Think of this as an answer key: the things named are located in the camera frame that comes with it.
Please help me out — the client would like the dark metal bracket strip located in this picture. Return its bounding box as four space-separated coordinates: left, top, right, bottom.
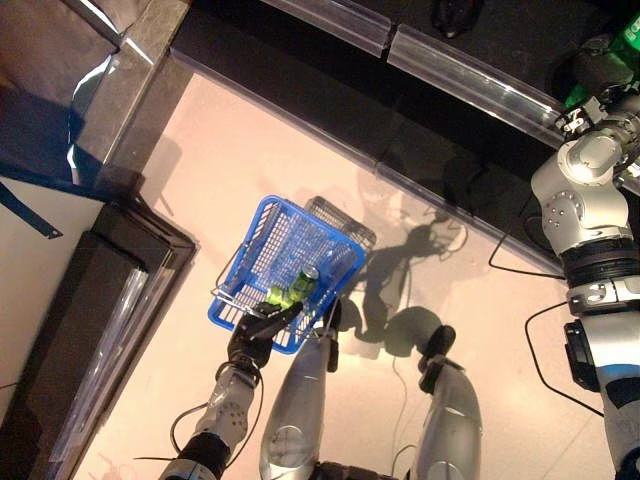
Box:
0 180 64 240

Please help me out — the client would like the silver robot left leg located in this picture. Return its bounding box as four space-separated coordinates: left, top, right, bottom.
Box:
258 298 344 480

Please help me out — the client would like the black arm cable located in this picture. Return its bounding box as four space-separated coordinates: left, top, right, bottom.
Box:
169 367 266 456
524 298 607 419

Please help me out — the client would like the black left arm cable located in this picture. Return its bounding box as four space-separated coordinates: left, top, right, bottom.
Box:
169 367 266 456

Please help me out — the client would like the dark robot waist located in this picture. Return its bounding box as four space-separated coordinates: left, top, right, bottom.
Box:
307 459 421 480

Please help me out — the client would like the green soda can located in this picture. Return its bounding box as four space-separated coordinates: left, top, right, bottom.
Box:
266 284 296 309
292 264 321 301

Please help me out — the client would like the blue plastic shopping basket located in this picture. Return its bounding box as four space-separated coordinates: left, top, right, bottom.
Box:
206 194 369 356

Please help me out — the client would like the silver robot right leg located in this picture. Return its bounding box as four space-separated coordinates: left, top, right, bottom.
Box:
412 323 484 480

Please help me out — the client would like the dark glass display cabinet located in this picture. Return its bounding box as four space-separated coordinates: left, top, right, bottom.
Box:
0 199 201 480

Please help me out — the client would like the green Sprite bottle yellow cap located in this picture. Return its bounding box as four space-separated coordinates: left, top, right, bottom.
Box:
562 9 640 109

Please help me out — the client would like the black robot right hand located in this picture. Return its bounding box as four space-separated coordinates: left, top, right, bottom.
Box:
552 34 639 109

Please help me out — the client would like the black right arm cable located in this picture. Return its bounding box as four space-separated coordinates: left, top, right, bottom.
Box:
524 298 607 419

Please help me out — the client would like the clear plastic shelf price rail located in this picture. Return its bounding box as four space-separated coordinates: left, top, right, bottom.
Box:
262 0 399 59
387 23 569 149

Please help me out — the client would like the brown marble pillar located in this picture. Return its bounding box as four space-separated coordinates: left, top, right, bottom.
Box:
0 0 194 201

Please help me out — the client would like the silver robot leg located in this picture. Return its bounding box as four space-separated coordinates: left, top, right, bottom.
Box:
412 323 484 480
258 298 344 480

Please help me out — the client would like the black store shelf unit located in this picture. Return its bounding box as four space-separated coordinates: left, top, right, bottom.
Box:
169 0 640 279

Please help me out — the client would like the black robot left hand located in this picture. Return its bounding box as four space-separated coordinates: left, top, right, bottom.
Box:
227 299 305 375

